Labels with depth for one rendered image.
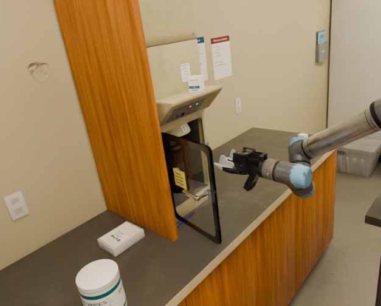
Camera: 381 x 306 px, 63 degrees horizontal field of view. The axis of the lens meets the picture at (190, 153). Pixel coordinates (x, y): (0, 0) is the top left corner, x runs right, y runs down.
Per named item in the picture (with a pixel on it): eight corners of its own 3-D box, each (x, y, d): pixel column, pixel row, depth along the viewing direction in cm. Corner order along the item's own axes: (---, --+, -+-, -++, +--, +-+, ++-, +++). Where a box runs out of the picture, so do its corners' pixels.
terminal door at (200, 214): (175, 215, 140) (160, 131, 126) (222, 246, 117) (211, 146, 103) (173, 216, 140) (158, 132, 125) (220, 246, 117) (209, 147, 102)
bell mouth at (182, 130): (145, 136, 147) (143, 124, 145) (171, 124, 159) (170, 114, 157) (172, 141, 136) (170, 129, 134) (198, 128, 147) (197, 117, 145)
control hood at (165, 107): (154, 127, 125) (149, 102, 122) (205, 106, 147) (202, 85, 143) (174, 130, 118) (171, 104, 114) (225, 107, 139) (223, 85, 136)
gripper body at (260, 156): (242, 146, 120) (271, 151, 112) (243, 166, 123) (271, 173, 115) (230, 153, 115) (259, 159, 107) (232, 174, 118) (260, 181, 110)
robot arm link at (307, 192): (315, 170, 117) (306, 158, 109) (316, 199, 112) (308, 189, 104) (293, 173, 121) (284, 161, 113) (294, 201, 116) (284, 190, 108)
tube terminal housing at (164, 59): (137, 210, 159) (102, 52, 131) (180, 183, 180) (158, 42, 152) (171, 225, 142) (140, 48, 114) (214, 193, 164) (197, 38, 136)
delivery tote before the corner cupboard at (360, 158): (315, 169, 379) (316, 143, 367) (329, 156, 406) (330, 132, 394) (371, 180, 339) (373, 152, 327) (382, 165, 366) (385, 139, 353)
